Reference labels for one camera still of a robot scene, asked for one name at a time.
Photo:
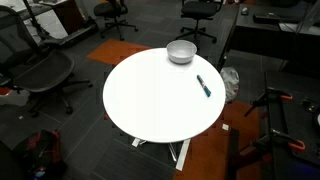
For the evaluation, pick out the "teal capped marker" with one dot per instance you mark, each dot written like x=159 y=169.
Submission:
x=203 y=86

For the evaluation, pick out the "white round bowl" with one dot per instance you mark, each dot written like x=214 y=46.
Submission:
x=181 y=51

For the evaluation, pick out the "white table base legs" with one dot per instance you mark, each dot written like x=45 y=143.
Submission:
x=183 y=155

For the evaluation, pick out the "crumpled white plastic bag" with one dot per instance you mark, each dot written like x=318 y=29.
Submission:
x=230 y=83

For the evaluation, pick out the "small white paper square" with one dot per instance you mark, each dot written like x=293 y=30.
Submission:
x=225 y=127

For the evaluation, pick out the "black padded office chair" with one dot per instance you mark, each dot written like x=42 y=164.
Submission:
x=110 y=9

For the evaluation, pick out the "black stand with base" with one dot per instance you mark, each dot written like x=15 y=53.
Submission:
x=68 y=36

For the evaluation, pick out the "grey computer mouse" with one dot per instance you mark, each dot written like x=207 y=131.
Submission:
x=244 y=10

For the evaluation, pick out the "black office desk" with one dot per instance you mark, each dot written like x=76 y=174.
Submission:
x=266 y=40

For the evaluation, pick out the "black mesh office chair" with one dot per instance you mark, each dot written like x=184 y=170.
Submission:
x=43 y=71

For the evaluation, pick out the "brown wooden cabinet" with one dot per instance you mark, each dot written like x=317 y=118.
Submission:
x=66 y=15

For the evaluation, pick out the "black keyboard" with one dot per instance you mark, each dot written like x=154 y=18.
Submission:
x=266 y=18

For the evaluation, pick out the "red and black bag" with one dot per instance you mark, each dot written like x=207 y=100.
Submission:
x=41 y=153

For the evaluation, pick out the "black workbench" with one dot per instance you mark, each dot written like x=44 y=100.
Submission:
x=293 y=126

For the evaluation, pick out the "white plastic floor object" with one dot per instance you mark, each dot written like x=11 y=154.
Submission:
x=15 y=97

